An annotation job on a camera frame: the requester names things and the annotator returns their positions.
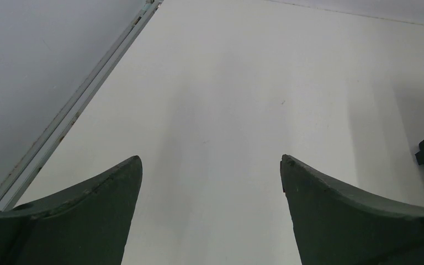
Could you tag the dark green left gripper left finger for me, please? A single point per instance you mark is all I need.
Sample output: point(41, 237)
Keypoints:
point(87, 223)

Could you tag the aluminium table edge rail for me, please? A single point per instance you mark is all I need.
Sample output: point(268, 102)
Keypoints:
point(54, 57)

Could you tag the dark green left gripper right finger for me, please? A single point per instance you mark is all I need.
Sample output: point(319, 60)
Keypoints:
point(337, 223)

